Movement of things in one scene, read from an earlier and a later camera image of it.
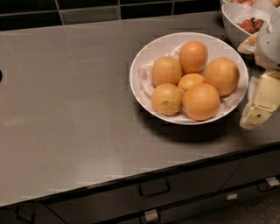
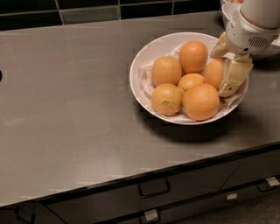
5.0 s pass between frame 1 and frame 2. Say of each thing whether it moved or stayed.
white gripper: moved
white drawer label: stayed
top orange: stayed
